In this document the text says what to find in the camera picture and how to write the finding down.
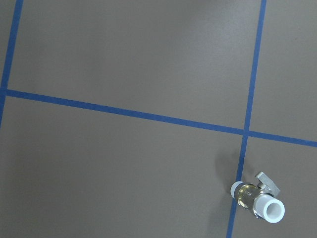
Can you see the PPR valve with metal handle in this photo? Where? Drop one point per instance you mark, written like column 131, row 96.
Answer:
column 261, row 199

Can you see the blue tape grid lines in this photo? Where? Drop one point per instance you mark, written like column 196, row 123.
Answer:
column 148, row 115

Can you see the brown paper table cover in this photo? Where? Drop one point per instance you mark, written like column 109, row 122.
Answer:
column 123, row 173

